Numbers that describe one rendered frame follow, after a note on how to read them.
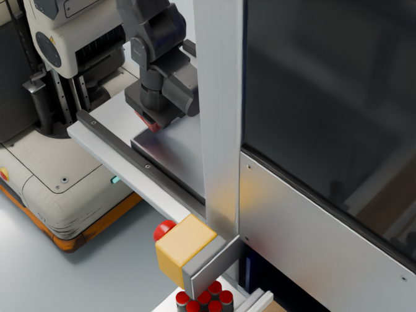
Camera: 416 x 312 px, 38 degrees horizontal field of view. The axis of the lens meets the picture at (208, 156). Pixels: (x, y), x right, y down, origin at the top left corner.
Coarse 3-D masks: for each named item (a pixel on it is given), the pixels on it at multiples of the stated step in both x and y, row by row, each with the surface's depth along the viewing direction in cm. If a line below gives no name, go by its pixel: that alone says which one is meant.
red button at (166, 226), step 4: (168, 220) 85; (172, 220) 86; (160, 224) 85; (164, 224) 85; (168, 224) 85; (172, 224) 85; (176, 224) 85; (156, 228) 85; (160, 228) 84; (164, 228) 84; (168, 228) 84; (156, 232) 84; (160, 232) 84; (164, 232) 84; (156, 236) 84; (160, 236) 84; (156, 240) 85
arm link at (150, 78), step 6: (144, 72) 94; (150, 72) 93; (156, 72) 93; (144, 78) 96; (150, 78) 95; (156, 78) 94; (162, 78) 95; (144, 84) 97; (150, 84) 96; (156, 84) 96; (162, 84) 96
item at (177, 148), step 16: (160, 128) 113; (176, 128) 114; (192, 128) 114; (144, 144) 112; (160, 144) 112; (176, 144) 111; (192, 144) 111; (160, 160) 109; (176, 160) 109; (192, 160) 109; (176, 176) 103; (192, 176) 107; (192, 192) 102
